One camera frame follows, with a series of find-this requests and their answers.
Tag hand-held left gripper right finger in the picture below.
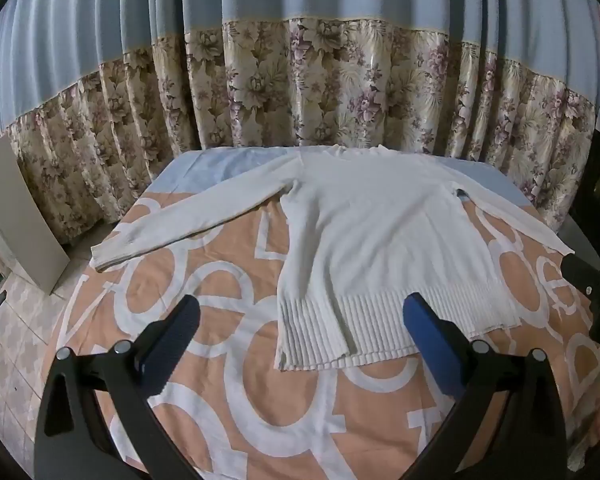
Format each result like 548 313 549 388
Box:
402 292 569 480

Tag peach and blue printed bedsheet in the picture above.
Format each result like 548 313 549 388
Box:
40 147 600 480

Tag blue and floral curtain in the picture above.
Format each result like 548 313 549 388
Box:
0 0 600 248

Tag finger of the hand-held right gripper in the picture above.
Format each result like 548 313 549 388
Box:
561 254 600 297

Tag white board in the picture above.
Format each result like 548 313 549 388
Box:
0 137 72 296

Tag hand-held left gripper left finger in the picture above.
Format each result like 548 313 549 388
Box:
34 294 202 480

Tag white knit sweater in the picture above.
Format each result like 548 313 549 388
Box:
90 144 576 373

